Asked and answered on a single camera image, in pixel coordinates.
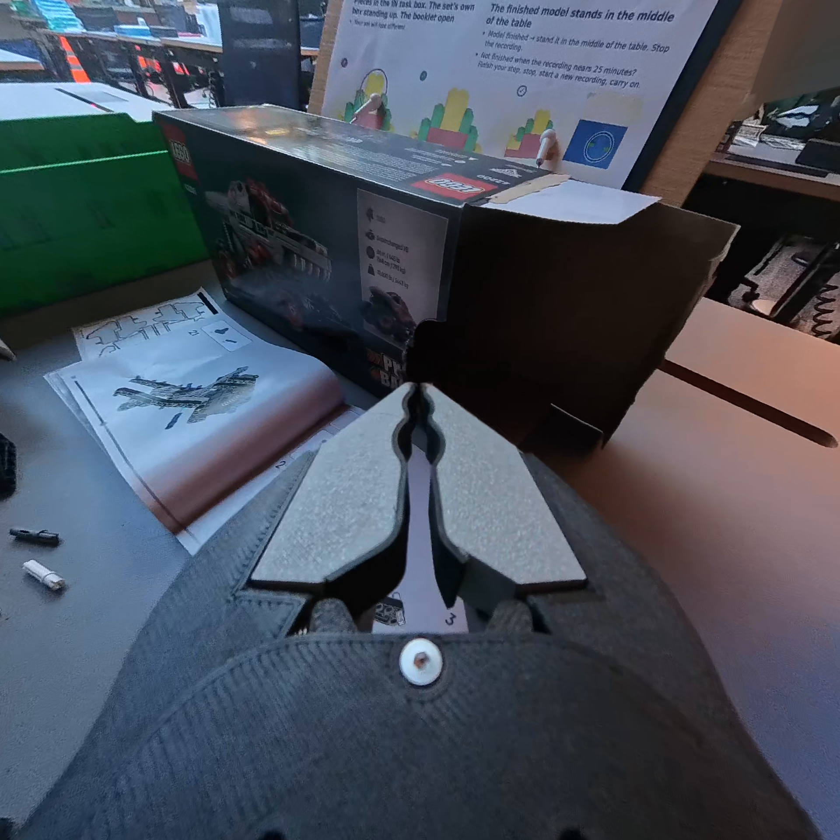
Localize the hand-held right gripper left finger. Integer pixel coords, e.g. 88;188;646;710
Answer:
249;382;421;619

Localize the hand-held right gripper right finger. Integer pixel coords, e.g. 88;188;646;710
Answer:
420;382;588;610

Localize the lego instruction booklet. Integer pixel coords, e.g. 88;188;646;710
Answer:
45;289;471;635

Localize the black lego set box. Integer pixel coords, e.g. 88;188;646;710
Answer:
152;104;741;451

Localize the white lego pin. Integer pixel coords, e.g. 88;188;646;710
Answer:
22;560;67;593

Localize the black office chair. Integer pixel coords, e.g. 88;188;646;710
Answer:
740;226;840;326

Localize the green plastic bin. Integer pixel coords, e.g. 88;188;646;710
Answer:
0;112;211;317

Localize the printed task instruction poster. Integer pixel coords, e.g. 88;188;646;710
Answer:
321;0;723;192

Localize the cluttered wooden desk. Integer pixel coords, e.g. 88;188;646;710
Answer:
702;92;840;204

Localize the wooden poster board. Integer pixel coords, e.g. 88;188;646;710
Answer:
308;0;783;208

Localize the black partition panel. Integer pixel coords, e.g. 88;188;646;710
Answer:
217;0;304;111

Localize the table with colourful stacks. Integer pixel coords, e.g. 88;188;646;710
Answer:
0;0;224;109

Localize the black coiled cable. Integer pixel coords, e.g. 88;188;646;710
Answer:
810;281;840;340

